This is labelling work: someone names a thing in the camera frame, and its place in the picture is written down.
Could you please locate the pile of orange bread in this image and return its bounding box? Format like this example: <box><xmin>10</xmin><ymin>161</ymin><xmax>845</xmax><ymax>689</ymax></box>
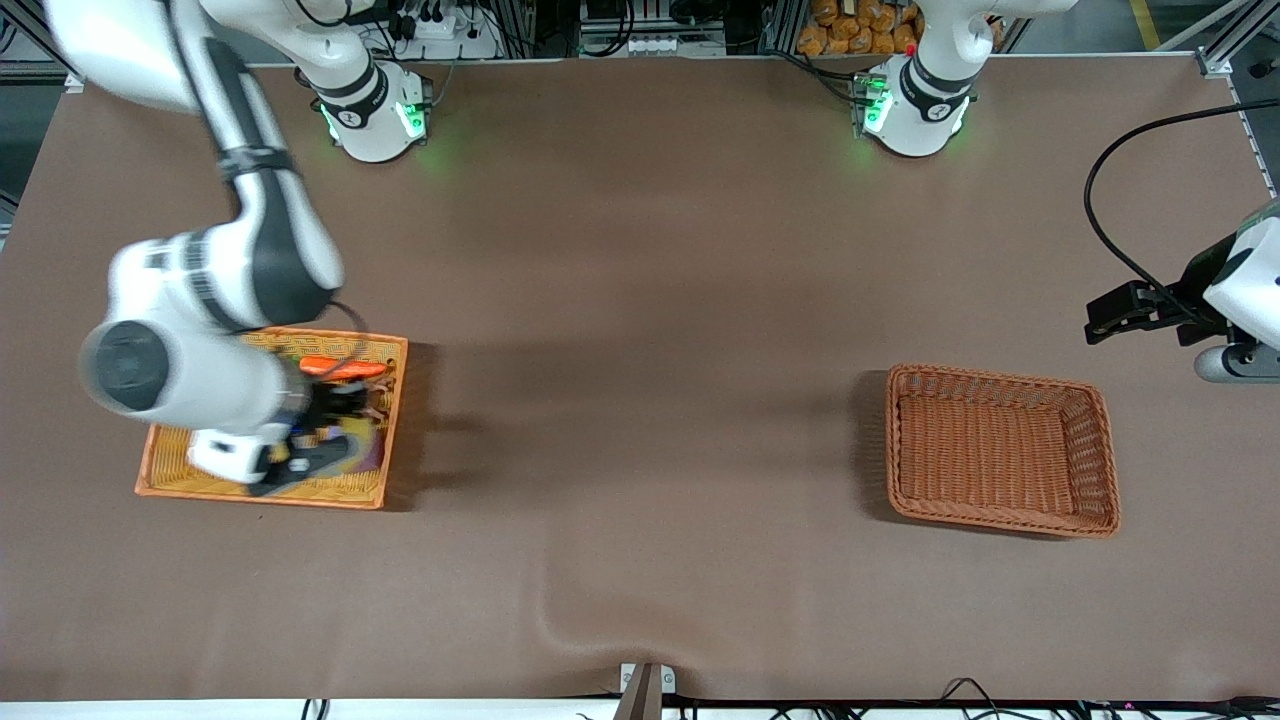
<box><xmin>797</xmin><ymin>0</ymin><xmax>1004</xmax><ymax>57</ymax></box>

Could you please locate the yellow wicker basket orange rim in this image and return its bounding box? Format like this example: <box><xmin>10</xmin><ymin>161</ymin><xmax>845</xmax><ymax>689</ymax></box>
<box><xmin>135</xmin><ymin>325</ymin><xmax>409</xmax><ymax>511</ymax></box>

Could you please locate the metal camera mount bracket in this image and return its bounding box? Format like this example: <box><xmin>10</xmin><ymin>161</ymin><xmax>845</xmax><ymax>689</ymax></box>
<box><xmin>615</xmin><ymin>662</ymin><xmax>677</xmax><ymax>720</ymax></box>

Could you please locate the brown wicker basket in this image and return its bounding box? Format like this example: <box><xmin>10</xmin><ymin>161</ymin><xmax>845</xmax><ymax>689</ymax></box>
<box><xmin>884</xmin><ymin>363</ymin><xmax>1121</xmax><ymax>539</ymax></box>

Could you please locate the orange toy carrot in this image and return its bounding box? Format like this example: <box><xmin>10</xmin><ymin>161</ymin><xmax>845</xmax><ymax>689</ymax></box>
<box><xmin>300</xmin><ymin>355</ymin><xmax>389</xmax><ymax>382</ymax></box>

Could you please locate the white power strip with plugs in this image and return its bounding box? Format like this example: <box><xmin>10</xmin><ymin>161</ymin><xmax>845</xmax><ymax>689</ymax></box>
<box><xmin>398</xmin><ymin>8</ymin><xmax>501</xmax><ymax>59</ymax></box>

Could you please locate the aluminium frame profile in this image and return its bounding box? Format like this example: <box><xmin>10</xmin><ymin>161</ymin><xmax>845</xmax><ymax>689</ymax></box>
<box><xmin>1160</xmin><ymin>0</ymin><xmax>1280</xmax><ymax>79</ymax></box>

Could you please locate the purple cube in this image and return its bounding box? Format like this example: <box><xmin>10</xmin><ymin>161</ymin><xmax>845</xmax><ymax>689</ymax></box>
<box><xmin>345</xmin><ymin>425</ymin><xmax>386</xmax><ymax>473</ymax></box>

